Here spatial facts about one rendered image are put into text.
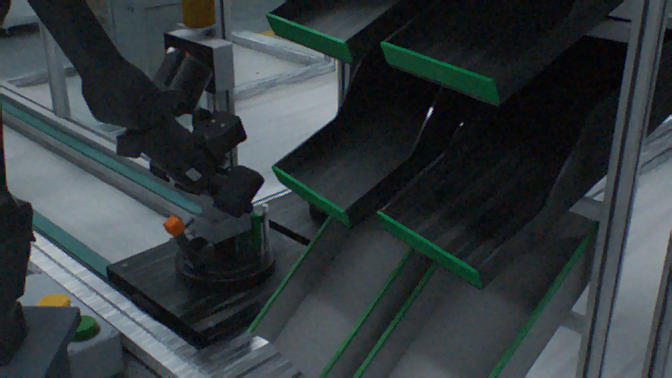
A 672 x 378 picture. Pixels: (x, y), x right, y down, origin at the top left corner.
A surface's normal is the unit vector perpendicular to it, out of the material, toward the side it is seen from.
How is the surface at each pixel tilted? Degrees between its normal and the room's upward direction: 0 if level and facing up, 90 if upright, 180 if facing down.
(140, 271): 0
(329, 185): 25
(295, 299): 90
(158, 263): 0
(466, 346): 45
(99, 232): 0
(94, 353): 90
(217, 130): 19
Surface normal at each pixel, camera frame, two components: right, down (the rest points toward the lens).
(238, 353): 0.00, -0.90
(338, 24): -0.35, -0.72
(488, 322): -0.58, -0.47
